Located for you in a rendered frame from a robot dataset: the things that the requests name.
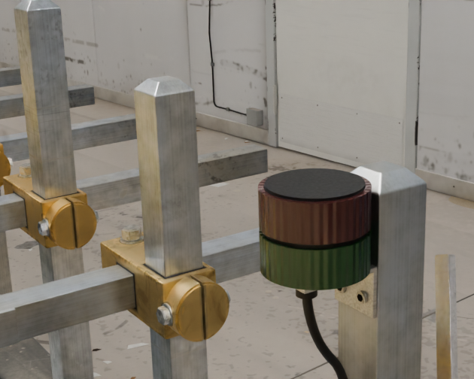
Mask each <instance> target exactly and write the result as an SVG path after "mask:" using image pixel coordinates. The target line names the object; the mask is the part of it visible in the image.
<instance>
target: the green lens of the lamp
mask: <svg viewBox="0 0 474 379"><path fill-rule="evenodd" d="M259 241H260V272H261V274H262V275H263V276H264V277H265V278H266V279H267V280H269V281H271V282H273V283H276V284H278V285H281V286H283V287H289V288H293V289H298V290H333V289H338V288H343V287H348V286H350V285H353V284H356V283H358V282H360V281H362V280H363V279H365V278H366V277H367V276H368V275H369V273H370V270H371V229H370V230H369V231H368V232H367V233H366V235H365V236H364V238H362V239H360V240H359V241H357V242H355V243H353V244H349V245H345V246H342V247H334V248H327V249H303V248H296V247H288V246H284V245H281V244H277V243H275V242H273V241H270V240H269V239H268V238H267V237H266V236H265V235H264V234H263V233H262V232H261V231H260V229H259Z"/></svg>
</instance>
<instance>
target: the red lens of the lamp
mask: <svg viewBox="0 0 474 379"><path fill-rule="evenodd" d="M357 175H358V174H357ZM271 176H272V175H271ZM271 176H269V177H271ZM358 176H359V175H358ZM269 177H266V178H265V179H263V180H261V181H260V182H259V184H258V212H259V228H260V231H261V232H262V233H263V234H265V235H267V236H269V237H270V238H274V239H276V240H279V241H283V242H287V243H292V244H307V245H322V244H338V243H342V242H346V241H351V240H354V239H356V238H359V237H361V236H363V235H365V234H366V233H367V232H368V231H369V230H370V229H371V225H372V184H371V183H370V181H369V180H367V179H366V178H364V177H362V176H360V177H362V178H363V179H364V181H365V184H366V188H365V190H364V191H362V192H361V193H359V194H358V195H355V196H352V197H350V198H346V199H340V200H335V201H328V202H299V201H293V200H288V199H281V198H279V197H276V196H273V195H271V194H269V193H267V191H265V190H264V188H263V185H264V183H265V181H266V179H267V178H269Z"/></svg>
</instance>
